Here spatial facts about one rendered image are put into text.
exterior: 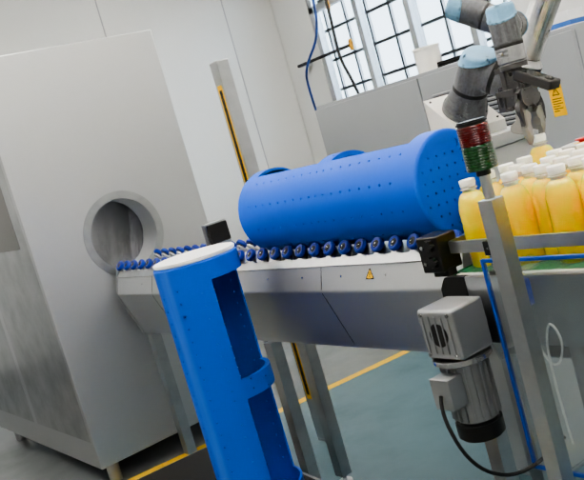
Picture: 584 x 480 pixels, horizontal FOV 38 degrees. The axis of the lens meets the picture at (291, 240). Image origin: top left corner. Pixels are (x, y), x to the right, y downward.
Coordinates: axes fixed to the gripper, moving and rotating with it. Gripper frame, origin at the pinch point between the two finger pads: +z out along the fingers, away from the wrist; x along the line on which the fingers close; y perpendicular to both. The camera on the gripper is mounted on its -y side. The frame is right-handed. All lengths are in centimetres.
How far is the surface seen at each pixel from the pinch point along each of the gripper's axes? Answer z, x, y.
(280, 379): 66, 26, 115
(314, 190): 0, 29, 59
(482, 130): -9, 53, -29
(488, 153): -5, 53, -29
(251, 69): -81, -275, 508
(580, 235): 17, 37, -34
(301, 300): 34, 30, 82
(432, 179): 3.0, 24.0, 16.3
